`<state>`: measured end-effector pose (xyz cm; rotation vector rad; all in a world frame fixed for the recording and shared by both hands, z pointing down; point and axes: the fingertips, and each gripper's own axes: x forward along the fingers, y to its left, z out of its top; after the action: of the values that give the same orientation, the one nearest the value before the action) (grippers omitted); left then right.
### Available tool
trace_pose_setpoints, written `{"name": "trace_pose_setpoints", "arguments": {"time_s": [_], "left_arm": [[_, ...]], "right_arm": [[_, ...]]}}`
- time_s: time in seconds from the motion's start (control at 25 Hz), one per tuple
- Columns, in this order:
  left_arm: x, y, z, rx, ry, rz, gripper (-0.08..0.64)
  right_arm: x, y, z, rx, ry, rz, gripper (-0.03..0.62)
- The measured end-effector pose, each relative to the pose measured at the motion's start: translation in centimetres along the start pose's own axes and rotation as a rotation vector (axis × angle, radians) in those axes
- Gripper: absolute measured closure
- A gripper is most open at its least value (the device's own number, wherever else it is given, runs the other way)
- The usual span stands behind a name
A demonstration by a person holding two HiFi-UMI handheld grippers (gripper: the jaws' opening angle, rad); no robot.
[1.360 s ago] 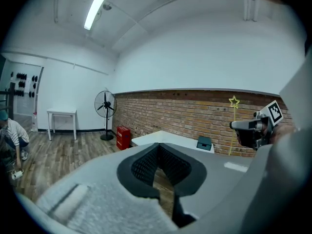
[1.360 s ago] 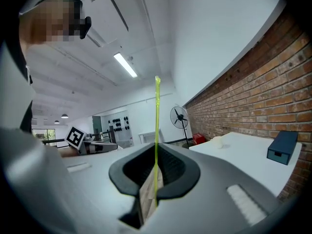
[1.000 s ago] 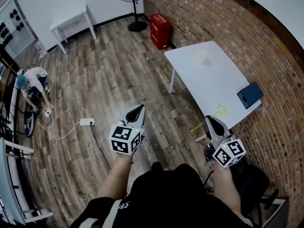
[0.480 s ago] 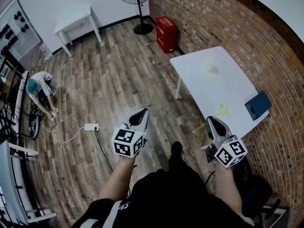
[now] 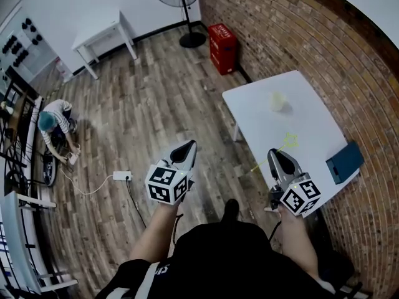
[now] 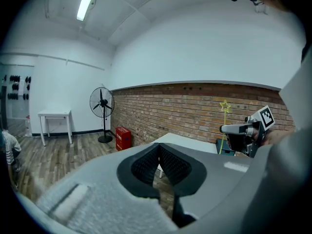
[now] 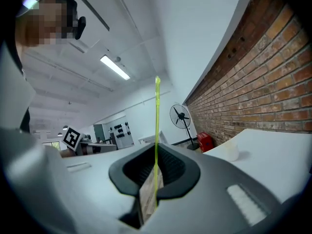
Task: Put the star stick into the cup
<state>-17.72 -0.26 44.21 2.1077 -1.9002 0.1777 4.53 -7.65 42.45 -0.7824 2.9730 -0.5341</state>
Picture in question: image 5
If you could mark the dark blue box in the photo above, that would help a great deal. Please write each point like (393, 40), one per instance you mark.
(344, 164)

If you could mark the person's left forearm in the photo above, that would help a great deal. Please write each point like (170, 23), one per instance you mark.
(156, 232)

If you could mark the person's right forearm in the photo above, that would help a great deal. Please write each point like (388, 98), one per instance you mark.
(297, 244)

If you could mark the small white table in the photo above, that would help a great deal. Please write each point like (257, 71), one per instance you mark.
(99, 33)

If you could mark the person's black shirt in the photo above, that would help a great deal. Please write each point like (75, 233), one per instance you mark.
(224, 260)

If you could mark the white metal rack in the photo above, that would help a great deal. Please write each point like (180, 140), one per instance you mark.
(18, 238)

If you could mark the black metal frame desk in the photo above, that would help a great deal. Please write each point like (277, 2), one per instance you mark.
(17, 117)

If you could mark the yellow-green spoon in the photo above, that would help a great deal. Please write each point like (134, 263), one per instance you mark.
(290, 140)

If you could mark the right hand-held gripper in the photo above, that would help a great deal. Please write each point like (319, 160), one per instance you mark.
(299, 198)

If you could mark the large white table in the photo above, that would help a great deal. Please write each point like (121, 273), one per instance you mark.
(293, 123)

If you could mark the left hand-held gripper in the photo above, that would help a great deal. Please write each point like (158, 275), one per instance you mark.
(163, 182)

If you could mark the red box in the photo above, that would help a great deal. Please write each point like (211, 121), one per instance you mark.
(222, 48)

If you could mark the black pedestal fan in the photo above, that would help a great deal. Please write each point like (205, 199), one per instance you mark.
(180, 8)

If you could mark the white pegboard with black items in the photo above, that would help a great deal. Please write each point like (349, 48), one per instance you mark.
(25, 42)

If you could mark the white cup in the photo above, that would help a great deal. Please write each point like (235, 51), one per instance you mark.
(277, 101)

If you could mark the white power strip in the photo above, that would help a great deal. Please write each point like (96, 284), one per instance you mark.
(122, 176)

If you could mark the black chair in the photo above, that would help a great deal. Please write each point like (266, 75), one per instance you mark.
(338, 269)

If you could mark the person's black shoe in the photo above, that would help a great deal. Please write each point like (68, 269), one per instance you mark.
(232, 210)

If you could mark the white power adapter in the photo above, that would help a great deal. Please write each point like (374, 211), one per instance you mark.
(74, 158)

